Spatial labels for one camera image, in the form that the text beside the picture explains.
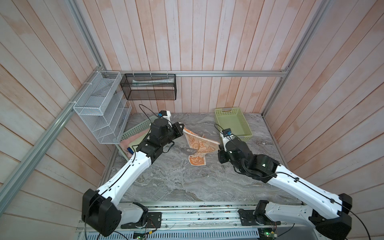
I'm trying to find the mint green plastic basket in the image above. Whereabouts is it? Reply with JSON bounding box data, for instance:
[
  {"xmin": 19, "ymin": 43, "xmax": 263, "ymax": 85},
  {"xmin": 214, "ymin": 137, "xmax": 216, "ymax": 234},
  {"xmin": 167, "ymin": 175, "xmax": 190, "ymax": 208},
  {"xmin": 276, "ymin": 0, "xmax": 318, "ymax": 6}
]
[{"xmin": 117, "ymin": 116, "xmax": 157, "ymax": 161}]

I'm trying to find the light green yellow towel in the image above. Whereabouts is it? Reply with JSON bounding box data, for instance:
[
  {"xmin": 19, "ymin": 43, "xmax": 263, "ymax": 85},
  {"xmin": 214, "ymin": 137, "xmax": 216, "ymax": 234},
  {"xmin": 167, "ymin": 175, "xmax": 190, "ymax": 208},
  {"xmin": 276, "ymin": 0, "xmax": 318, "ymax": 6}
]
[{"xmin": 125, "ymin": 131, "xmax": 148, "ymax": 150}]

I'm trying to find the yellow-green plastic basket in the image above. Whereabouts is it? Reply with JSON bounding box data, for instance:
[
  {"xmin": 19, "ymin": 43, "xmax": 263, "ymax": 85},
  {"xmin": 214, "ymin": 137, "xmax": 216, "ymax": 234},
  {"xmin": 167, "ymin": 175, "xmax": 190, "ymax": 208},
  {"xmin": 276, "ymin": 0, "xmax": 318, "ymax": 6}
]
[{"xmin": 214, "ymin": 107, "xmax": 253, "ymax": 142}]

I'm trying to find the orange patterned towel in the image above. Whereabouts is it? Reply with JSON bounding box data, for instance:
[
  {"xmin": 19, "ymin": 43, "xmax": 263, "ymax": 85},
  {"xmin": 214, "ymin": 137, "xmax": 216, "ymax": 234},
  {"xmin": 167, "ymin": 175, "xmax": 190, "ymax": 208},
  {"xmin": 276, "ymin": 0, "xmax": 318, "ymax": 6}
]
[{"xmin": 183, "ymin": 129, "xmax": 220, "ymax": 166}]

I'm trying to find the blue towel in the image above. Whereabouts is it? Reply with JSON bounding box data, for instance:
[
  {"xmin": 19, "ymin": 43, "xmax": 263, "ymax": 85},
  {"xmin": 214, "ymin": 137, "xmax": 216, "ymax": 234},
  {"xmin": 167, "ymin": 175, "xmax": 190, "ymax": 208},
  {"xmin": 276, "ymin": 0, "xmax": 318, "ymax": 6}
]
[{"xmin": 127, "ymin": 147, "xmax": 134, "ymax": 155}]

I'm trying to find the pink towel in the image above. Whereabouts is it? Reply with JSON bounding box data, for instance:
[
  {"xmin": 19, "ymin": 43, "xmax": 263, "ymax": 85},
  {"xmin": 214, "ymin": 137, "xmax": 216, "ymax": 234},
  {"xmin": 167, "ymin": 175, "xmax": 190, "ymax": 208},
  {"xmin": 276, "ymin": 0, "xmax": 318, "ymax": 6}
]
[{"xmin": 119, "ymin": 129, "xmax": 150, "ymax": 159}]

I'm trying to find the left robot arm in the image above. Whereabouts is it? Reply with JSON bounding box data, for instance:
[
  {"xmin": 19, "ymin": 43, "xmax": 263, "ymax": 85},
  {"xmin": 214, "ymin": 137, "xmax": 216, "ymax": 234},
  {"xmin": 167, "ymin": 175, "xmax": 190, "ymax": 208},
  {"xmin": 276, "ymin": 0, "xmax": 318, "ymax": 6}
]
[{"xmin": 82, "ymin": 117, "xmax": 185, "ymax": 237}]

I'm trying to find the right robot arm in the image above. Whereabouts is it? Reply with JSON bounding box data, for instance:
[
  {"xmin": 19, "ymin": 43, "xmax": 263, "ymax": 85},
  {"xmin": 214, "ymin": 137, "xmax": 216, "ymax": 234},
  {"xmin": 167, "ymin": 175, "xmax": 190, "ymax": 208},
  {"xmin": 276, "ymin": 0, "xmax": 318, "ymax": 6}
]
[{"xmin": 218, "ymin": 136, "xmax": 353, "ymax": 240}]

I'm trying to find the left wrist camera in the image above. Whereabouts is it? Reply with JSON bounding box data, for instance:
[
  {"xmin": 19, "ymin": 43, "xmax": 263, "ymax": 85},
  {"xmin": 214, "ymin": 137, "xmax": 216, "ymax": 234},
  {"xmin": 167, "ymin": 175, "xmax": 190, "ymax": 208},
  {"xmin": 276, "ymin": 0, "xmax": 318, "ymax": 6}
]
[{"xmin": 158, "ymin": 110, "xmax": 172, "ymax": 125}]

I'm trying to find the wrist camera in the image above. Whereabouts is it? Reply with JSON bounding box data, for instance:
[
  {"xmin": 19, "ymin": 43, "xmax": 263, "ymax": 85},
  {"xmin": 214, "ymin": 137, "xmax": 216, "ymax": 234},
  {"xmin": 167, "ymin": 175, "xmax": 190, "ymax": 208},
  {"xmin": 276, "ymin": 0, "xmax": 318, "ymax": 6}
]
[
  {"xmin": 220, "ymin": 128, "xmax": 233, "ymax": 148},
  {"xmin": 158, "ymin": 110, "xmax": 172, "ymax": 125}
]

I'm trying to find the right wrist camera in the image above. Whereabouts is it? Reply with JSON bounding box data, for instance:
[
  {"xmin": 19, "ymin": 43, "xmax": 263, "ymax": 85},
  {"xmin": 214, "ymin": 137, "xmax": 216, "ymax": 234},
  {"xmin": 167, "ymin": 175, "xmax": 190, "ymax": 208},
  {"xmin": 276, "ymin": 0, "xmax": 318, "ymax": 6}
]
[{"xmin": 220, "ymin": 128, "xmax": 233, "ymax": 148}]

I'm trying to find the black wire mesh basket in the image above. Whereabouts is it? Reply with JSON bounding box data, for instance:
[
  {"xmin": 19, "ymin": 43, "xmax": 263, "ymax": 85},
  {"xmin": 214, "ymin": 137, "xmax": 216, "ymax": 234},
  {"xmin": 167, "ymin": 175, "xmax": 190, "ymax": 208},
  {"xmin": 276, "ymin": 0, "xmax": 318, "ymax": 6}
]
[{"xmin": 120, "ymin": 73, "xmax": 177, "ymax": 101}]

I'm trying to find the white wire mesh shelf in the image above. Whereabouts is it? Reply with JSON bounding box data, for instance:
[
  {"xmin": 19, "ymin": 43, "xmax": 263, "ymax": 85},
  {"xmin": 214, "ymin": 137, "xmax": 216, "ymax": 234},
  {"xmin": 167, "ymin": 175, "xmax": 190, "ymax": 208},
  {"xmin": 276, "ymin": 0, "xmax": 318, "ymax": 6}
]
[{"xmin": 74, "ymin": 71, "xmax": 132, "ymax": 145}]

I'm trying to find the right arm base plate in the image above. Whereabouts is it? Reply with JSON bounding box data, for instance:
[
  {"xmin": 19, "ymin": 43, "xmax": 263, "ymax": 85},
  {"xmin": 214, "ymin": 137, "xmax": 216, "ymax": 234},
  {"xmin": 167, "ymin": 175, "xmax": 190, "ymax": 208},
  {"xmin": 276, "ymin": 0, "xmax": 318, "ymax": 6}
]
[{"xmin": 238, "ymin": 209, "xmax": 281, "ymax": 227}]

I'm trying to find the aluminium rail frame front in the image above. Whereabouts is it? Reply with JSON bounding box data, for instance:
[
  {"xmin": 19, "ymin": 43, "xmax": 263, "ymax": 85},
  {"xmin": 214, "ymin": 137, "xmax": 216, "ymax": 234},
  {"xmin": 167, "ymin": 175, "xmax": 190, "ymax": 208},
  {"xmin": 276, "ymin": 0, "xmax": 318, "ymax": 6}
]
[{"xmin": 74, "ymin": 200, "xmax": 326, "ymax": 240}]

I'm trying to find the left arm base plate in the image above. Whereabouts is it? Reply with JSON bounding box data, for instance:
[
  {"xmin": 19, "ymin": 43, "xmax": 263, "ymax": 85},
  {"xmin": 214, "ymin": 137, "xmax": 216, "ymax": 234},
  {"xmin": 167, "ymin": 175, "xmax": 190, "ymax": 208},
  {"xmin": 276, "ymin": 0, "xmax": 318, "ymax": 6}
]
[{"xmin": 121, "ymin": 212, "xmax": 162, "ymax": 229}]

